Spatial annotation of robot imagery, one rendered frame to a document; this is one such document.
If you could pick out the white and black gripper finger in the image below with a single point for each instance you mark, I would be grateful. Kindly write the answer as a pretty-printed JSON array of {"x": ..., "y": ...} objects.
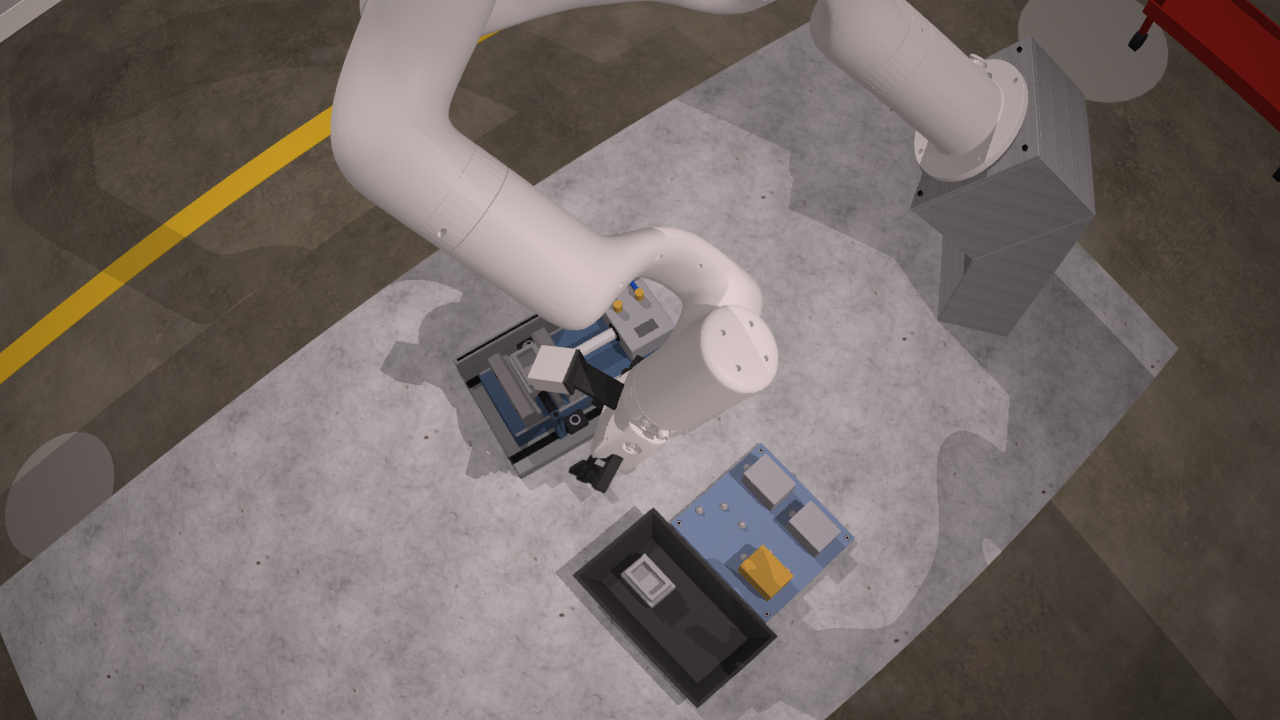
[
  {"x": 588, "y": 472},
  {"x": 636, "y": 360}
]

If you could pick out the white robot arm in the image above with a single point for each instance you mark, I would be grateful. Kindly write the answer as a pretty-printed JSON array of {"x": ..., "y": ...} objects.
[{"x": 393, "y": 141}]

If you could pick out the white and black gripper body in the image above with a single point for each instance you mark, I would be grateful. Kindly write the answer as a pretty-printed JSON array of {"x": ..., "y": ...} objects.
[{"x": 610, "y": 438}]

